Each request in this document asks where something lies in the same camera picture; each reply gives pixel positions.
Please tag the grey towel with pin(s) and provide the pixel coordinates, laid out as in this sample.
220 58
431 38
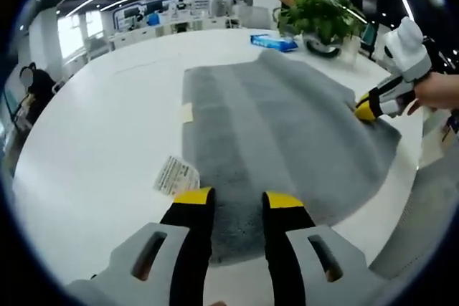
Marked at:
272 130

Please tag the person's right hand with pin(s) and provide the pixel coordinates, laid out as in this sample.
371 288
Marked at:
441 91

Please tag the clear glass container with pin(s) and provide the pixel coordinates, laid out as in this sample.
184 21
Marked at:
351 49

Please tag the white black plant pot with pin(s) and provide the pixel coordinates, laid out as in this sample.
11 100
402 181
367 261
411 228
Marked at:
321 48

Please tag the green potted plant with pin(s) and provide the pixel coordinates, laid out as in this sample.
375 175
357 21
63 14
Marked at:
319 14

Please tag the white printed paper label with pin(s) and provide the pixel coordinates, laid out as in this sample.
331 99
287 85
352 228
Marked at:
175 175

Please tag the blue wet wipes packet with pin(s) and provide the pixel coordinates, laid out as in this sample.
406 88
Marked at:
274 42

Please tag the beige tape piece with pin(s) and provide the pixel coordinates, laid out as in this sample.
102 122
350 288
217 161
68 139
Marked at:
187 113

